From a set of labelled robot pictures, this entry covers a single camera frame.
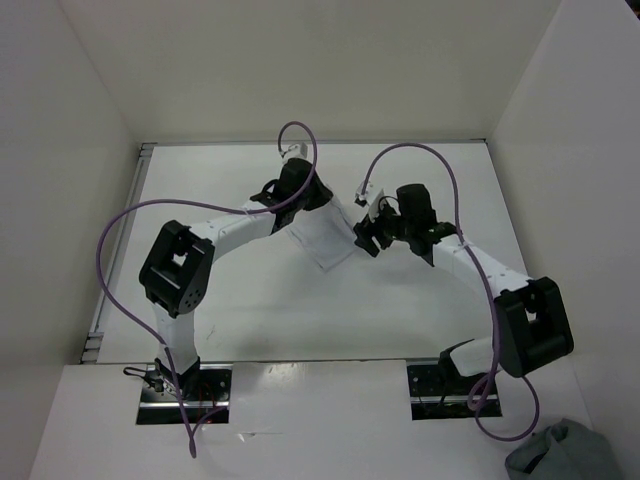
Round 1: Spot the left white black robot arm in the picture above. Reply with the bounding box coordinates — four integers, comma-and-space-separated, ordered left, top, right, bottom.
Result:
139, 158, 334, 400

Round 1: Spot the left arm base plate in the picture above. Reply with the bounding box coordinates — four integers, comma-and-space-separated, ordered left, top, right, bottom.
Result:
123, 363, 232, 426

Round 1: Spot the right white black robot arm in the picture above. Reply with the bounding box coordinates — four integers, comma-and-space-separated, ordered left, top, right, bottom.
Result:
354, 184, 574, 393

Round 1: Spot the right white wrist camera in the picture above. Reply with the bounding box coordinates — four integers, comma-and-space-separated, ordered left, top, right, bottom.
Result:
355, 182, 384, 220

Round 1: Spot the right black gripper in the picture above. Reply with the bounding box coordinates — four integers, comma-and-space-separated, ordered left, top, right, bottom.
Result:
353, 198, 414, 257

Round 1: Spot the white skirt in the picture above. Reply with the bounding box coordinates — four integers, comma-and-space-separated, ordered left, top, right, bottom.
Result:
286, 196, 356, 272

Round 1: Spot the grey cloth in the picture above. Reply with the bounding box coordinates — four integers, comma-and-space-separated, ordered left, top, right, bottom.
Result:
505, 419, 624, 480

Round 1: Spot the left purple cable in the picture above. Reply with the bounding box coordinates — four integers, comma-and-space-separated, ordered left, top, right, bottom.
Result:
95, 121, 319, 459

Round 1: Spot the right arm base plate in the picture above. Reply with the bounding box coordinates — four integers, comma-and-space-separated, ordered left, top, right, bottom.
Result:
406, 359, 482, 421

